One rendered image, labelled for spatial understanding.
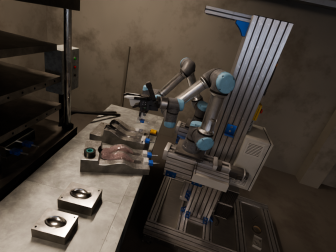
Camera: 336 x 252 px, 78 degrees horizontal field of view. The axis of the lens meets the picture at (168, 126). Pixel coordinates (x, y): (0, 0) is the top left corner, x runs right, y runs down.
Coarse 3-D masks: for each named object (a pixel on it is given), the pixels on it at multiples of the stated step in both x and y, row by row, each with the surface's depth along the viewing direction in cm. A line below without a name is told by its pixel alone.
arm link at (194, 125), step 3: (192, 123) 151; (195, 123) 151; (198, 123) 152; (189, 126) 155; (192, 126) 151; (195, 126) 150; (198, 126) 149; (189, 129) 155; (192, 129) 151; (195, 129) 148; (189, 132) 154; (192, 132) 149; (189, 135) 155; (189, 138) 155
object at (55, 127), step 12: (48, 120) 203; (36, 132) 182; (48, 132) 186; (60, 132) 190; (72, 132) 199; (36, 144) 168; (48, 144) 171; (60, 144) 182; (24, 156) 153; (36, 156) 155; (12, 168) 140; (24, 168) 142; (0, 180) 130; (12, 180) 133; (0, 192) 125
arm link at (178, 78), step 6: (186, 60) 183; (186, 66) 178; (192, 66) 180; (180, 72) 180; (186, 72) 179; (174, 78) 182; (180, 78) 181; (168, 84) 184; (174, 84) 183; (162, 90) 185; (168, 90) 185; (156, 96) 185
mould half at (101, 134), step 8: (120, 120) 204; (96, 128) 195; (120, 128) 194; (128, 128) 202; (136, 128) 206; (96, 136) 186; (104, 136) 185; (112, 136) 184; (120, 136) 185; (136, 136) 192; (112, 144) 187; (128, 144) 185; (136, 144) 184; (144, 144) 186
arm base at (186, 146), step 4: (184, 140) 161; (188, 140) 157; (184, 144) 160; (188, 144) 157; (192, 144) 156; (184, 148) 158; (188, 148) 157; (192, 148) 156; (196, 148) 158; (188, 152) 157; (192, 152) 157; (196, 152) 158
